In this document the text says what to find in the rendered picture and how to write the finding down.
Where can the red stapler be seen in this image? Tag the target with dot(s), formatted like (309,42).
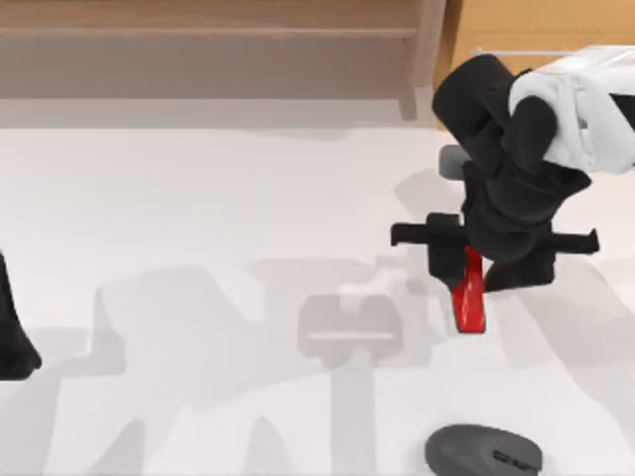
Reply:
(471,307)

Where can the pale grey rounded box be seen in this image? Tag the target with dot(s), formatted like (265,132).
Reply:
(450,162)

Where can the wooden cupboard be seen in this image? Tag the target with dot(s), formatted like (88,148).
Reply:
(506,25)

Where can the grey computer mouse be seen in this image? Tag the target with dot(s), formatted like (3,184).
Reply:
(476,451)

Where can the wooden open shelf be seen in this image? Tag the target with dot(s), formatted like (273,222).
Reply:
(208,54)

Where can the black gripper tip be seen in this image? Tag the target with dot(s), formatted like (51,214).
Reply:
(15,342)

